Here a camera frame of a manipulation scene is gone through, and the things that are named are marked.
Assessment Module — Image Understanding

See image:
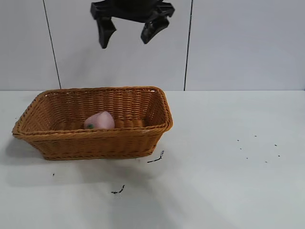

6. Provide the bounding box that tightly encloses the brown woven wicker basket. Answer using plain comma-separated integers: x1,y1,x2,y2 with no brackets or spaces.
12,86,174,161

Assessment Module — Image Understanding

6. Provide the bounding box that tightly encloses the pink toy peach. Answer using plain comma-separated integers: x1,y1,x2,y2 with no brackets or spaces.
83,111,115,130

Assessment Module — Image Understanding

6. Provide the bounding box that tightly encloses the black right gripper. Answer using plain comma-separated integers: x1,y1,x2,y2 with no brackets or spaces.
90,0,176,49

